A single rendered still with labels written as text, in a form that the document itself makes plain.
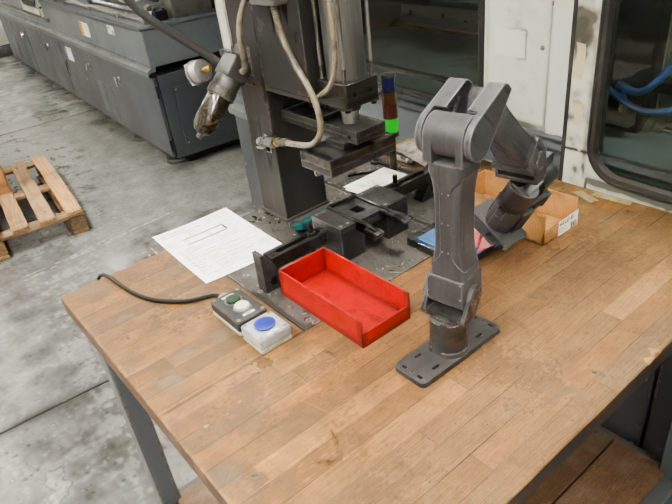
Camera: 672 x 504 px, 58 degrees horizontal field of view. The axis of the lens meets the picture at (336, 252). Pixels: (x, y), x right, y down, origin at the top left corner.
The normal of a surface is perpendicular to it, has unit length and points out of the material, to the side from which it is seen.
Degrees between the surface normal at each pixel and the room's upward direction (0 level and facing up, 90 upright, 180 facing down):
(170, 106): 90
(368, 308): 0
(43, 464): 0
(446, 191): 90
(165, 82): 90
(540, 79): 90
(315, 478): 0
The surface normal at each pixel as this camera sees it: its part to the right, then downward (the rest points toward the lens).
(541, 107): -0.80, 0.38
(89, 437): -0.11, -0.85
